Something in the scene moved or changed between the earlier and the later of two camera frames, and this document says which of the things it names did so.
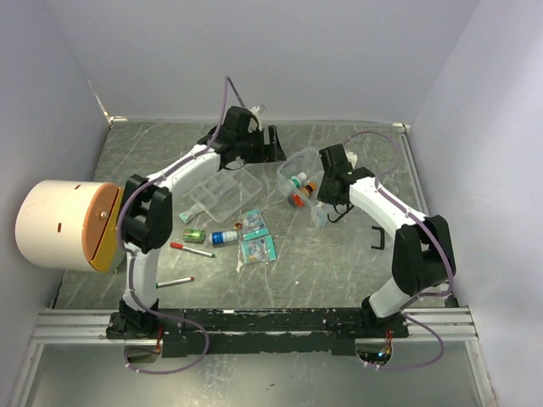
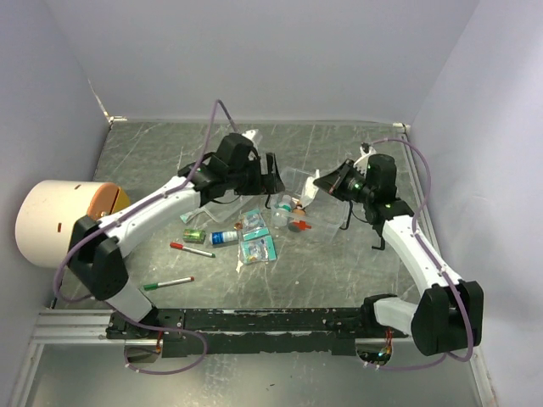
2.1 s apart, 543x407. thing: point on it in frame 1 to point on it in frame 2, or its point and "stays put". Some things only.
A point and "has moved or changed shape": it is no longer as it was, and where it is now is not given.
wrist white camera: x=351 y=157 to x=361 y=164
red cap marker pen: x=180 y=246 stays put
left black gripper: x=277 y=153 to x=265 y=184
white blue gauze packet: x=320 y=214 to x=310 y=191
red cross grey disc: x=295 y=200 to x=299 y=225
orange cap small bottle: x=308 y=189 to x=299 y=211
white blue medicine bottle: x=218 y=237 stays put
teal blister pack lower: x=259 y=250 stays put
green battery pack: x=194 y=236 stays put
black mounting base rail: x=271 y=331 stays put
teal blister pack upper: x=253 y=225 stays put
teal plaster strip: x=187 y=214 stays put
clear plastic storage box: x=299 y=175 has moved or changed shape
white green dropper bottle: x=298 y=181 to x=286 y=203
